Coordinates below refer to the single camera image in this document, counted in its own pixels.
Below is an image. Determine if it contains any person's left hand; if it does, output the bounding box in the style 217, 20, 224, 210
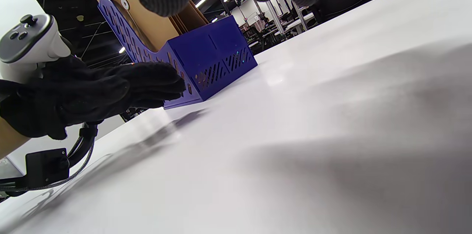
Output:
0, 57, 186, 140

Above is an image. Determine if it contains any person's left forearm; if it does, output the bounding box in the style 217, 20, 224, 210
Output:
0, 117, 29, 159

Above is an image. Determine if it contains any left grey handheld controller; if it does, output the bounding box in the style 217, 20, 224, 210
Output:
0, 14, 71, 83

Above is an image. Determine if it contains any blue perforated file holder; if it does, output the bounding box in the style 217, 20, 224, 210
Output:
98, 0, 258, 110

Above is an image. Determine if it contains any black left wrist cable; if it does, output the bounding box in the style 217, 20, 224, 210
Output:
0, 123, 98, 195

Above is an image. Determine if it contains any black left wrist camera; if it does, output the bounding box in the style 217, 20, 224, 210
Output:
25, 148, 70, 189

